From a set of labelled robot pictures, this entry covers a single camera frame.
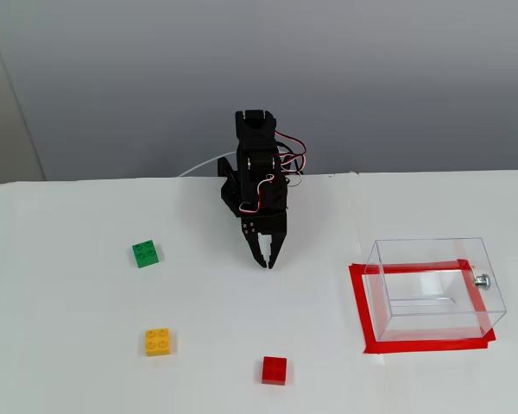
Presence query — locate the silver box lock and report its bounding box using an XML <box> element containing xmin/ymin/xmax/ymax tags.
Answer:
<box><xmin>470</xmin><ymin>269</ymin><xmax>493</xmax><ymax>291</ymax></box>

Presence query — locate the red tape frame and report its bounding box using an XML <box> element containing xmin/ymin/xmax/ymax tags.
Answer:
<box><xmin>348</xmin><ymin>258</ymin><xmax>497</xmax><ymax>355</ymax></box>

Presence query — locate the transparent plastic box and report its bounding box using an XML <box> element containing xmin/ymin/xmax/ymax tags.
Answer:
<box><xmin>365</xmin><ymin>236</ymin><xmax>509</xmax><ymax>344</ymax></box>

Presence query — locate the red white gripper servo wire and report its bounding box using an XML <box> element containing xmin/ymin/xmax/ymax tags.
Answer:
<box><xmin>238</xmin><ymin>129</ymin><xmax>307</xmax><ymax>215</ymax></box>

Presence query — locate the white cable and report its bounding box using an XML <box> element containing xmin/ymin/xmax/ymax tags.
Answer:
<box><xmin>176</xmin><ymin>150</ymin><xmax>238</xmax><ymax>178</ymax></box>

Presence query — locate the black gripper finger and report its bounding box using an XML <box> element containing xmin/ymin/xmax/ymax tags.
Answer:
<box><xmin>241</xmin><ymin>216</ymin><xmax>269</xmax><ymax>270</ymax></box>
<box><xmin>266</xmin><ymin>232</ymin><xmax>290</xmax><ymax>271</ymax></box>

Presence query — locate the green lego brick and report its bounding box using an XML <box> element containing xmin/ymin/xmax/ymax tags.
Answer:
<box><xmin>131</xmin><ymin>239</ymin><xmax>161</xmax><ymax>269</ymax></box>

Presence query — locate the yellow lego brick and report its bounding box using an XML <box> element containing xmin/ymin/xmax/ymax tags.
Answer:
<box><xmin>144</xmin><ymin>327</ymin><xmax>178</xmax><ymax>358</ymax></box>

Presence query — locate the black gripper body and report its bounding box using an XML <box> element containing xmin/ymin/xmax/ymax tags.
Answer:
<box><xmin>240</xmin><ymin>208</ymin><xmax>290</xmax><ymax>237</ymax></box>

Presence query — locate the red lego brick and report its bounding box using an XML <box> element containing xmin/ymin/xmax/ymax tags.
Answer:
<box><xmin>261</xmin><ymin>355</ymin><xmax>288</xmax><ymax>386</ymax></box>

